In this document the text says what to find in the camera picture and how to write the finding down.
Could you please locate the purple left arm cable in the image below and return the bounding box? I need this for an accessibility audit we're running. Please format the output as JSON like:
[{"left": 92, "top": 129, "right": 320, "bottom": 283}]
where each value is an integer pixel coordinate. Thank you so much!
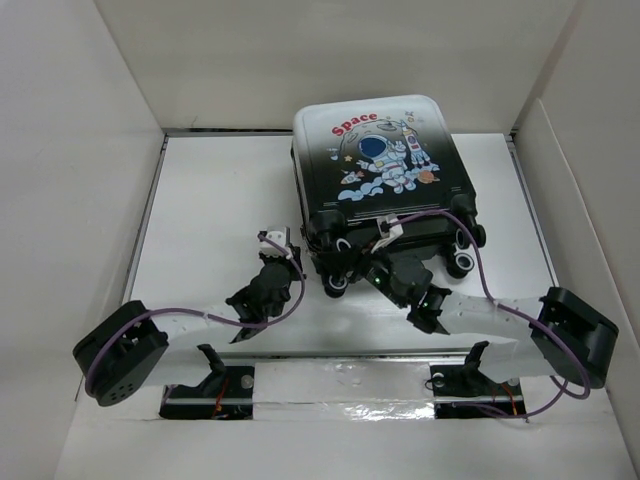
[{"left": 84, "top": 232, "right": 307, "bottom": 401}]

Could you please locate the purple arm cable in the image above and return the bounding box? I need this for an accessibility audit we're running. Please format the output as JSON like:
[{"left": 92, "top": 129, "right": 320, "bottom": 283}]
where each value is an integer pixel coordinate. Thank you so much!
[
  {"left": 84, "top": 232, "right": 307, "bottom": 401},
  {"left": 394, "top": 209, "right": 594, "bottom": 420}
]

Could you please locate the black suitcase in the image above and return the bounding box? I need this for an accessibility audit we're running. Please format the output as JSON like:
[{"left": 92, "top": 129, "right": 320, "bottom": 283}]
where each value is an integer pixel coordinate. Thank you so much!
[{"left": 290, "top": 95, "right": 486, "bottom": 298}]

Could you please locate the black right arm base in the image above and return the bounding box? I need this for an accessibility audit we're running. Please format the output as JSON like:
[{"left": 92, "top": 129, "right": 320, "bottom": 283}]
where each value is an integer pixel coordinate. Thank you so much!
[{"left": 424, "top": 341, "right": 527, "bottom": 420}]

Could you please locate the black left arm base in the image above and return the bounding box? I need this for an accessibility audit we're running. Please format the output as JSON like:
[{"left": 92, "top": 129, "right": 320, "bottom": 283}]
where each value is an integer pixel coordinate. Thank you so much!
[{"left": 159, "top": 344, "right": 255, "bottom": 421}]

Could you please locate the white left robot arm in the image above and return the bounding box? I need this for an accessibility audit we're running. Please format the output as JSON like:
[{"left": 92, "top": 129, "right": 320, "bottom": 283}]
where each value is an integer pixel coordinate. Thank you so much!
[{"left": 72, "top": 244, "right": 305, "bottom": 407}]

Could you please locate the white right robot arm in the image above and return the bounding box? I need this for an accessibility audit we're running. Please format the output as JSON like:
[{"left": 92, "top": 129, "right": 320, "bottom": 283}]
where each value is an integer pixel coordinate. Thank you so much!
[{"left": 365, "top": 254, "right": 619, "bottom": 393}]

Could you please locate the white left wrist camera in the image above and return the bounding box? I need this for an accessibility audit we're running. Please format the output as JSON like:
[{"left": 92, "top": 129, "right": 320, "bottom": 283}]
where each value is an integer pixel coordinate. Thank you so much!
[{"left": 258, "top": 226, "right": 292, "bottom": 258}]

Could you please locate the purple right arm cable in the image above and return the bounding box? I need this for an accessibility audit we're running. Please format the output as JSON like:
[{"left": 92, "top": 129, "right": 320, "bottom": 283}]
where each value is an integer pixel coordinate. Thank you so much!
[{"left": 394, "top": 209, "right": 594, "bottom": 420}]

